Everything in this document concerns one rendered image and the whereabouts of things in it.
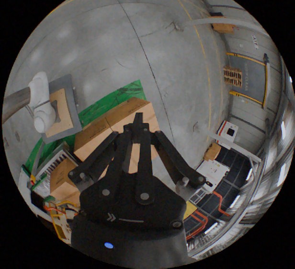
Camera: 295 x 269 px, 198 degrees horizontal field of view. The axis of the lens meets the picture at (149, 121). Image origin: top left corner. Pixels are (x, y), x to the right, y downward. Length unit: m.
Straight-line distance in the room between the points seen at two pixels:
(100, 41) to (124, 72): 0.74
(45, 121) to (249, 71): 9.43
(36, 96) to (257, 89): 9.88
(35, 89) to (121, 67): 1.38
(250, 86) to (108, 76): 9.30
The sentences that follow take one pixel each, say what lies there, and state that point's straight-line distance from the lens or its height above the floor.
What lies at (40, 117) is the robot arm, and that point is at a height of 1.05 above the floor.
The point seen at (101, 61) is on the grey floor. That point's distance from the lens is 1.62.
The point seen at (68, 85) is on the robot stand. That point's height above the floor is 0.75.
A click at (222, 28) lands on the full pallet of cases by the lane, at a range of 6.48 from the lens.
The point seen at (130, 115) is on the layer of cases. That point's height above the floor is 0.54.
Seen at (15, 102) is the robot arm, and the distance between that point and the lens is 0.59.
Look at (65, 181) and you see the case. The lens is 1.11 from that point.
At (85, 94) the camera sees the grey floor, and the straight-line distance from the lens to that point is 1.58.
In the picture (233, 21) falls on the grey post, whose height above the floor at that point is 1.63.
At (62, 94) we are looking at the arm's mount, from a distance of 0.83.
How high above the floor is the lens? 1.57
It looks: 49 degrees down
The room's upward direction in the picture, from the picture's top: 122 degrees clockwise
